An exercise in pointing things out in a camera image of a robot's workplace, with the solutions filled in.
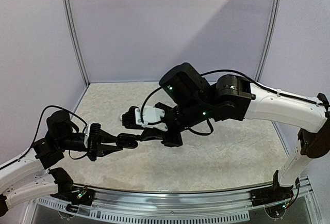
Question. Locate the aluminium corner post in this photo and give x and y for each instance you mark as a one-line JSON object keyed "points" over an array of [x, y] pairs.
{"points": [[75, 42], [268, 39]]}

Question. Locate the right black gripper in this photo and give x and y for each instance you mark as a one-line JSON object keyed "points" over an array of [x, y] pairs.
{"points": [[169, 127]]}

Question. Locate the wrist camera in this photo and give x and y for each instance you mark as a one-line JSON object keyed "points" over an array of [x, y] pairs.
{"points": [[91, 134], [148, 118]]}

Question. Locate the right aluminium corner post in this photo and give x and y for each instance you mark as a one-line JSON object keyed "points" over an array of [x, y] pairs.
{"points": [[268, 39]]}

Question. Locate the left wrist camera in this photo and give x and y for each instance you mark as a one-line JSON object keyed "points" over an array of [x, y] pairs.
{"points": [[91, 134]]}

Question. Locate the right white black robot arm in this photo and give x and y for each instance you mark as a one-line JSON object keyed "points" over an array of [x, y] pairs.
{"points": [[238, 97]]}

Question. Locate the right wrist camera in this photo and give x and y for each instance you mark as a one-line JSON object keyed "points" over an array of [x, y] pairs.
{"points": [[148, 118]]}

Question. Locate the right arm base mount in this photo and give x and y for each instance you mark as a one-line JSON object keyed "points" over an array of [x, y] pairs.
{"points": [[274, 193]]}

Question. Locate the black charging case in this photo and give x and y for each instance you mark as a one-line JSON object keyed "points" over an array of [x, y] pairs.
{"points": [[127, 141]]}

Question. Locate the aluminium front rail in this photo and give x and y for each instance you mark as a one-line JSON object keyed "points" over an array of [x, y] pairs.
{"points": [[221, 206]]}

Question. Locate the left aluminium corner post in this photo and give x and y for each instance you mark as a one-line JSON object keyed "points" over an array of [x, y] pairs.
{"points": [[75, 42]]}

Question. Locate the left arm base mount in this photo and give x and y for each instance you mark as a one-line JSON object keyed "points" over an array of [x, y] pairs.
{"points": [[76, 195]]}

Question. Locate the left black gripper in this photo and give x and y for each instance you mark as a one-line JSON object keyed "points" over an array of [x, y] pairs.
{"points": [[101, 150]]}

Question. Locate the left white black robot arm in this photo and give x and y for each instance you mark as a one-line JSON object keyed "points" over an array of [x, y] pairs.
{"points": [[32, 173]]}

